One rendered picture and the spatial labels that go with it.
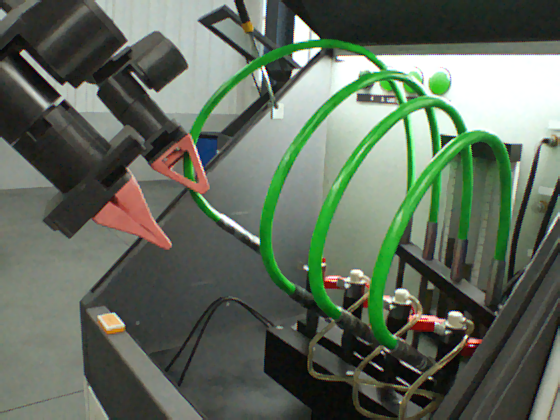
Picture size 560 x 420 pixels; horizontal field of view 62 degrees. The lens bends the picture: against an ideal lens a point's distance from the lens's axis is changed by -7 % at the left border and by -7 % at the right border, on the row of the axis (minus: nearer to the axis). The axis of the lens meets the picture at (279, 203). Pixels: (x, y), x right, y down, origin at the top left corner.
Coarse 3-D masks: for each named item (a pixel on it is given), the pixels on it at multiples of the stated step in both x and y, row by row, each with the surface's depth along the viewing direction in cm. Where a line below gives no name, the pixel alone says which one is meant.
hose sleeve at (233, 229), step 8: (224, 216) 72; (216, 224) 72; (224, 224) 72; (232, 224) 72; (232, 232) 73; (240, 232) 73; (248, 232) 74; (240, 240) 74; (248, 240) 74; (256, 240) 74; (256, 248) 74
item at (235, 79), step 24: (288, 48) 69; (312, 48) 71; (336, 48) 72; (360, 48) 73; (240, 72) 68; (216, 96) 68; (408, 120) 79; (408, 144) 80; (192, 168) 69; (408, 168) 82; (192, 192) 69; (216, 216) 71
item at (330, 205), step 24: (432, 96) 56; (384, 120) 52; (456, 120) 59; (360, 144) 51; (336, 192) 49; (312, 240) 50; (456, 240) 66; (312, 264) 50; (456, 264) 66; (312, 288) 51; (336, 312) 53; (360, 336) 57
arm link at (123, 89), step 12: (132, 60) 67; (120, 72) 66; (108, 84) 65; (120, 84) 65; (132, 84) 66; (144, 84) 70; (108, 96) 65; (120, 96) 65; (132, 96) 66; (108, 108) 67; (120, 108) 66
